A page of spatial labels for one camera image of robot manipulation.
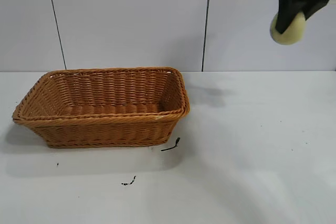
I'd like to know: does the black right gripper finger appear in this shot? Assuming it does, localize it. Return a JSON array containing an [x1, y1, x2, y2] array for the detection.
[[303, 0, 330, 22], [274, 0, 307, 35]]

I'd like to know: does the pale yellow round fruit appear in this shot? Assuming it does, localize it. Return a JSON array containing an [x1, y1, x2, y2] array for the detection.
[[269, 11, 307, 45]]

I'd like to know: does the brown woven wicker basket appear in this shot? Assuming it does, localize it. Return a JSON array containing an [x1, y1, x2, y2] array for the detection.
[[12, 67, 191, 149]]

